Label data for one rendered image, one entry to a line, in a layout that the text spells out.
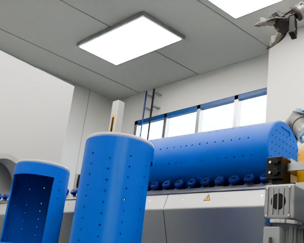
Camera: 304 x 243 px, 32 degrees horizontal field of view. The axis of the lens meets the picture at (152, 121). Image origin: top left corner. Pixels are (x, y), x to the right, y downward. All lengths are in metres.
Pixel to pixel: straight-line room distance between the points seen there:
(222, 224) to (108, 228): 0.52
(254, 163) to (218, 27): 3.86
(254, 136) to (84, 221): 0.79
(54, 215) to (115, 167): 0.75
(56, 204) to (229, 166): 0.91
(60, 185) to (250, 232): 1.03
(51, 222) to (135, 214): 0.75
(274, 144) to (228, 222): 0.37
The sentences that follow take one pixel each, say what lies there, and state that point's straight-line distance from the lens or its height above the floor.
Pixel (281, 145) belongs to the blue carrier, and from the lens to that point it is 2.28.
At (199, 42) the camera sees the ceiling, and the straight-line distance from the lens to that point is 6.30.
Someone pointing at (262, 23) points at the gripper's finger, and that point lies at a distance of 2.44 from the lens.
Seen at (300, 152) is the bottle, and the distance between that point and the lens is 2.08.
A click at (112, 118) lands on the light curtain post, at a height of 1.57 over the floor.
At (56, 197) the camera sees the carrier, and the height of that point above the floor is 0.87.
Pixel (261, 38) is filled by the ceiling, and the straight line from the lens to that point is 6.13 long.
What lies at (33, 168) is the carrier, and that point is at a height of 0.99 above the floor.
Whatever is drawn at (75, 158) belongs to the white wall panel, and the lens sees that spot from 7.73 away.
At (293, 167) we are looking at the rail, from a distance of 2.02.
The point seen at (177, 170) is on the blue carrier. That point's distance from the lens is 2.45.
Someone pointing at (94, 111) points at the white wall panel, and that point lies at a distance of 8.06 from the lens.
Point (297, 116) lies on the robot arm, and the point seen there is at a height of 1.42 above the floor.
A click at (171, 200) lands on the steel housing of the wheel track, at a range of 2.42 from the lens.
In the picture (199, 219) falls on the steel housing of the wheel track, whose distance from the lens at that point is 2.30.
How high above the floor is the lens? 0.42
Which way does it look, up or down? 19 degrees up
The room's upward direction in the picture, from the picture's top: 7 degrees clockwise
